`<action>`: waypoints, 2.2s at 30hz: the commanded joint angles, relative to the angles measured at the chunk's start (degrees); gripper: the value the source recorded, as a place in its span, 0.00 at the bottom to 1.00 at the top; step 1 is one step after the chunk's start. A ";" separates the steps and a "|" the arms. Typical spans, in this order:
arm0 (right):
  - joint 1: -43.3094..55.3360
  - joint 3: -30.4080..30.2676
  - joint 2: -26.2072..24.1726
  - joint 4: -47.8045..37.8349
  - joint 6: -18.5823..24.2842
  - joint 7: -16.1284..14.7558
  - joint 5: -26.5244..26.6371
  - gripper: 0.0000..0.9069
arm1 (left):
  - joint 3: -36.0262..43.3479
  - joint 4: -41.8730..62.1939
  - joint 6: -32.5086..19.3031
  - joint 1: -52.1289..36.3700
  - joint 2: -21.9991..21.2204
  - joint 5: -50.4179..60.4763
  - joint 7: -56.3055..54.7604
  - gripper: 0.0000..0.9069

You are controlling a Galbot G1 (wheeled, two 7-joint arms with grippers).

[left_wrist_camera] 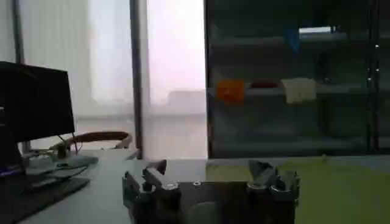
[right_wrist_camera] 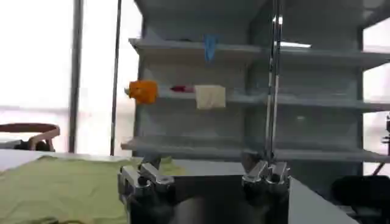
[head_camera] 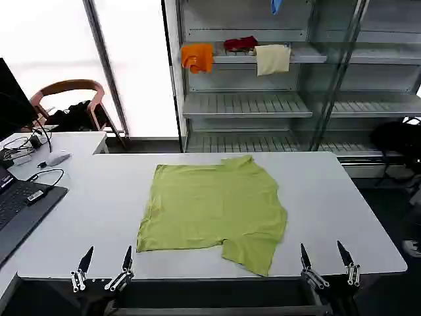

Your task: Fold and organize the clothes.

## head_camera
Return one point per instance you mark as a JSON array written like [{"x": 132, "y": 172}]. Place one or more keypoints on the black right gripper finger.
[
  {"x": 305, "y": 261},
  {"x": 345, "y": 258}
]

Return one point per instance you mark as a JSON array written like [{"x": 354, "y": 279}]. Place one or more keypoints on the light green t-shirt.
[{"x": 210, "y": 207}]

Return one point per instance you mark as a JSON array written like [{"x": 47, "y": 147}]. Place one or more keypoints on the white computer mouse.
[{"x": 58, "y": 158}]

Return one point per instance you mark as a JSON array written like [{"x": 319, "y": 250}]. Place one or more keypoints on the small black clip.
[{"x": 41, "y": 165}]

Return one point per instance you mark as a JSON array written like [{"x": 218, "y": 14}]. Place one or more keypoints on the black computer monitor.
[{"x": 11, "y": 102}]

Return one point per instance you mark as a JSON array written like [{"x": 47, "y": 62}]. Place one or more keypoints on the person's shoe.
[{"x": 412, "y": 248}]

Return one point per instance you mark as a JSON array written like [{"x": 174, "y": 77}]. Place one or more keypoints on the wooden chair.
[{"x": 98, "y": 95}]

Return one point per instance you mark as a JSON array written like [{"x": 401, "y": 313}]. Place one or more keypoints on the small silver usb dongle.
[{"x": 35, "y": 196}]

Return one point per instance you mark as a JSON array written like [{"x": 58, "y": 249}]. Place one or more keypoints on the grey metal window post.
[{"x": 105, "y": 66}]

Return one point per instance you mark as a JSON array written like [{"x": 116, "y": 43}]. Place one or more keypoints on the metal shelf rack with clothes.
[{"x": 263, "y": 105}]

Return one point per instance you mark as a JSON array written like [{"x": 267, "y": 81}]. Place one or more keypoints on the dark grey laptop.
[{"x": 19, "y": 210}]

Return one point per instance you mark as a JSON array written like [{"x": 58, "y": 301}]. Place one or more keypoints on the black power adapter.
[{"x": 35, "y": 141}]

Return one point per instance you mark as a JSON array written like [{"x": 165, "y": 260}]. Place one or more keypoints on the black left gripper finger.
[
  {"x": 126, "y": 261},
  {"x": 85, "y": 263}
]

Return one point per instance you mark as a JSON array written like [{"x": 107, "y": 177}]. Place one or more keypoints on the black clothing on chair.
[{"x": 74, "y": 116}]

